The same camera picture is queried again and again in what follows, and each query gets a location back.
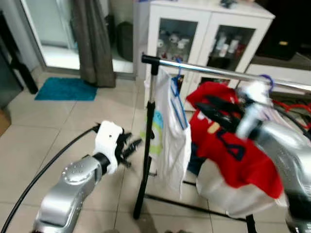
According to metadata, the grey curtain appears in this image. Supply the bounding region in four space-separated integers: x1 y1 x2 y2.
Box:
72 0 116 88

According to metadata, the pale lilac garment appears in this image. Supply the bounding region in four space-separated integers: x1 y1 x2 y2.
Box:
260 95 311 134

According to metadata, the teal floor mat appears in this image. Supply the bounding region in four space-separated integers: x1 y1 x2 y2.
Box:
34 77 98 101

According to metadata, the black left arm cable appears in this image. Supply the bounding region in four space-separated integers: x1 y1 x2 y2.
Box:
0 124 100 233

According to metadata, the white printed t-shirt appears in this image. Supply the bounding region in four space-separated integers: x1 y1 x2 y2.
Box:
145 68 192 200

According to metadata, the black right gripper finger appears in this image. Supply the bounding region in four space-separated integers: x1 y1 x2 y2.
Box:
193 103 229 126
207 95 234 111

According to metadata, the black clothes rack silver rail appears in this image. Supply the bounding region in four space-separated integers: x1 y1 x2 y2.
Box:
133 53 311 233

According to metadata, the white glass door cabinet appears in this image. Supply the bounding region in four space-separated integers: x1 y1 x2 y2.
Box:
134 0 275 98

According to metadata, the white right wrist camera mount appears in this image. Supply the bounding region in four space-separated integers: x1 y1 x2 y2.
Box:
236 80 274 140

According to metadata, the red shirt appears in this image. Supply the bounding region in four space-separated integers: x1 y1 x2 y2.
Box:
186 82 285 200

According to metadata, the purple hanger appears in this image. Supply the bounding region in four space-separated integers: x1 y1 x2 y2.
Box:
259 74 276 94

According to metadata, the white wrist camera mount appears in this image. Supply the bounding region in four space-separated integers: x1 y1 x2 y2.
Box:
94 121 124 174
236 80 274 140

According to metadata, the blue wire hanger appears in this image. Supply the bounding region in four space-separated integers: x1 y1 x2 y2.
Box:
170 58 190 131

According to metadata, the red plastic hanger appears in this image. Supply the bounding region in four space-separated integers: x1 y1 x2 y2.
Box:
272 100 311 129

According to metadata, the low white bench cabinet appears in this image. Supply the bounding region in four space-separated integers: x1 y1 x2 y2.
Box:
245 53 311 90

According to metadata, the brown cardboard piece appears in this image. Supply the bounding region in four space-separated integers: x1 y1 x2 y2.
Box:
0 109 11 136

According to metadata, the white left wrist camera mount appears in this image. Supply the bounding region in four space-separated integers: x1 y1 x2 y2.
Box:
94 121 124 174

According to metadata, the white garment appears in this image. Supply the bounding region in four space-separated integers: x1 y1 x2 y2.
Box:
197 158 287 219

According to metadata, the black furniture leg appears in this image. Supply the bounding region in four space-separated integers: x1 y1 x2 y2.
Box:
0 10 38 95

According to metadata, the white framed glass door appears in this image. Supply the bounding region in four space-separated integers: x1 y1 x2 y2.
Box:
19 0 81 71

